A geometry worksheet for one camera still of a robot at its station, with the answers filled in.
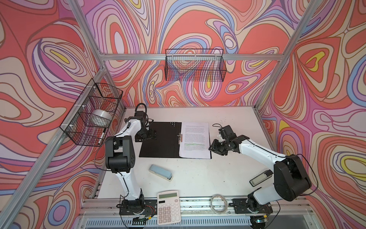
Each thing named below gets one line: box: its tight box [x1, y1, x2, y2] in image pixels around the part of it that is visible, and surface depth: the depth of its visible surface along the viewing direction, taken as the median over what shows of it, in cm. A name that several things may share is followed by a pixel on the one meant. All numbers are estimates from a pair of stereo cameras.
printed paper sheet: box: [179, 122, 211, 159], surface depth 101 cm
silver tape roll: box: [92, 109, 113, 121], surface depth 75 cm
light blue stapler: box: [148, 164, 174, 182], surface depth 85 cm
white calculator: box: [156, 190, 182, 226], surface depth 73 cm
